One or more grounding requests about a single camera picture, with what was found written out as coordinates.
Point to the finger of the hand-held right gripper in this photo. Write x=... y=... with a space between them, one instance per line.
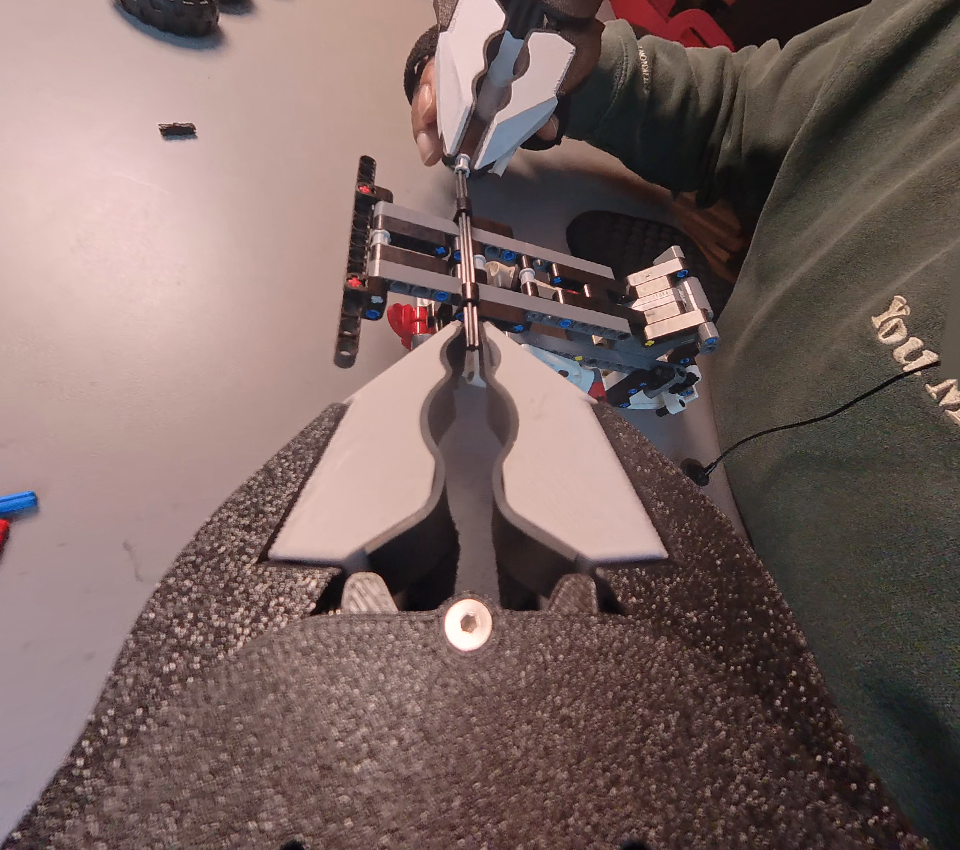
x=473 y=56
x=540 y=78

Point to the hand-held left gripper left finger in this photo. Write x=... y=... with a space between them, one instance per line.
x=360 y=490

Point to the person's green sweatshirt torso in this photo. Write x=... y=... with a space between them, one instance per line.
x=855 y=341

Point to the long black axle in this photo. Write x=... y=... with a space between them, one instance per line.
x=468 y=266

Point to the toy vehicle chassis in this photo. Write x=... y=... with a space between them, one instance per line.
x=570 y=288

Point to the person's right forearm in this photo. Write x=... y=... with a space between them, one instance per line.
x=690 y=101

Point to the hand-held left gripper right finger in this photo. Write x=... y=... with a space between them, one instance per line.
x=585 y=483

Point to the pile of small building parts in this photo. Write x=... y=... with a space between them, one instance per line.
x=15 y=501

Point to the grey desk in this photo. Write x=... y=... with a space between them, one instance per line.
x=150 y=266

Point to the small black pin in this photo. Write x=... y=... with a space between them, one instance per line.
x=179 y=129

